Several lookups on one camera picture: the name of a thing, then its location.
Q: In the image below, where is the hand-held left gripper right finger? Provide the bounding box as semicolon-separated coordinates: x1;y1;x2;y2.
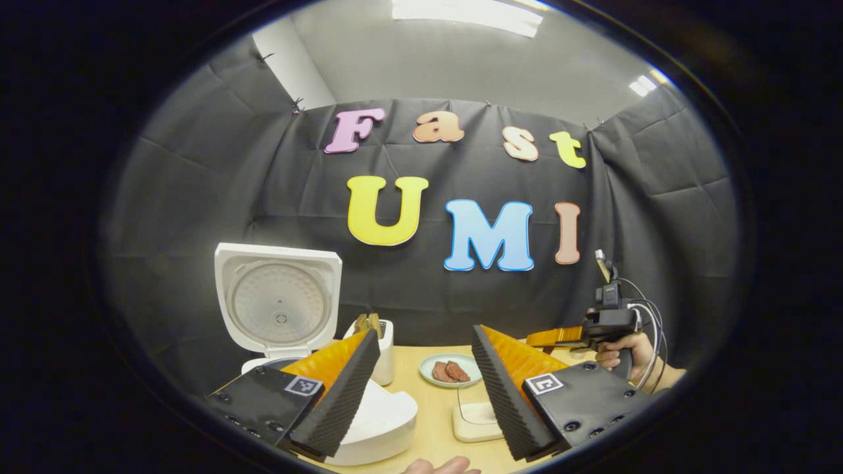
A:
472;325;656;463

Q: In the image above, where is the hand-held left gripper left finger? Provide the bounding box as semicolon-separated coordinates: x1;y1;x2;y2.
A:
194;329;381;463

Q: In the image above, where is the rectangular tray of rice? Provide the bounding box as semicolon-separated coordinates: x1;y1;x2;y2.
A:
452;385;505;443

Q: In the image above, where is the white rice cooker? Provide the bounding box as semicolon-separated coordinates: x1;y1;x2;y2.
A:
214;243;419;467

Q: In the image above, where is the white toaster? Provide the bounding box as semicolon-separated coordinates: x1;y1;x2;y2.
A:
342;319;395;387

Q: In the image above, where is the pale green plate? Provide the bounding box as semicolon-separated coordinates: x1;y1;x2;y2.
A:
420;354;483;389

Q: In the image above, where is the black backdrop cloth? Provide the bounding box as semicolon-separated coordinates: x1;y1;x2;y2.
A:
99;36;742;396

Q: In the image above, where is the small ceiling light panel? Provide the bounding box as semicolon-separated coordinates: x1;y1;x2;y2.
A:
628;68;674;99

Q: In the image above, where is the large ceiling light panel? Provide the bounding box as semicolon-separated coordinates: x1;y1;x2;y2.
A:
391;0;545;39

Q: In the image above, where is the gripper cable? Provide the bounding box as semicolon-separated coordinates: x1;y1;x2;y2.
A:
619;276;670;390

